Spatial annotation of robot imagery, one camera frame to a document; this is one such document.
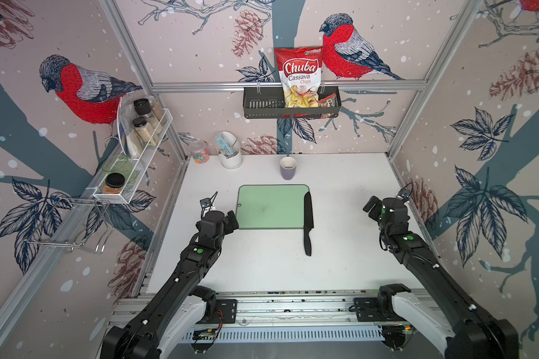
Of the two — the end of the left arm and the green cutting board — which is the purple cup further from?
the end of the left arm

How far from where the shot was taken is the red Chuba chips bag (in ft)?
2.61

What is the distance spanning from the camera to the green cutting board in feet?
3.10

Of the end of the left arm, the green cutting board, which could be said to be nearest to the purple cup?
the green cutting board

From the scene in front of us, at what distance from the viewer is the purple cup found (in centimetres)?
106

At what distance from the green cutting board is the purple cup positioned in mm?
56
